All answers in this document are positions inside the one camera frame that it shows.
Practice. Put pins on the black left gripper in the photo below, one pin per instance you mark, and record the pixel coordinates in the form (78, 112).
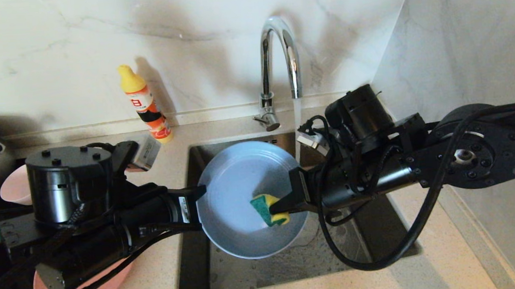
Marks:
(114, 237)

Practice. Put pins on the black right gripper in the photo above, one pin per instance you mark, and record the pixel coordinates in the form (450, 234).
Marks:
(355, 183)

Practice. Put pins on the yellow green sponge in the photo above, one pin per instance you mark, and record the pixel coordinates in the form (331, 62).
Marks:
(260, 205)

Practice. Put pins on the blue grey plate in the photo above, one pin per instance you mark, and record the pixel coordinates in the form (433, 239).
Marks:
(237, 180)

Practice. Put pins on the orange white dish soap bottle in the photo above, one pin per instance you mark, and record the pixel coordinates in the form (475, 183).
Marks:
(145, 104)

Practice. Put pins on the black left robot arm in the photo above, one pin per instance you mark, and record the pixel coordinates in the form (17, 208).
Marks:
(68, 183)

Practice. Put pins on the stainless steel sink basin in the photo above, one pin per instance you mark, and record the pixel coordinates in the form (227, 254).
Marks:
(263, 270)

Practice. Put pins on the running water stream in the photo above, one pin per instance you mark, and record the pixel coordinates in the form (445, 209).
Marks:
(298, 125)

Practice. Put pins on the chrome gooseneck faucet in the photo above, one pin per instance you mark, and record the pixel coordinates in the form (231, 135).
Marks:
(266, 66)

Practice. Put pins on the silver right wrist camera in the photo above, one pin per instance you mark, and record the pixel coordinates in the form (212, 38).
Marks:
(313, 140)

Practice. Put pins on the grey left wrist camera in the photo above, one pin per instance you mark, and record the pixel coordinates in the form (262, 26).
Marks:
(147, 151)

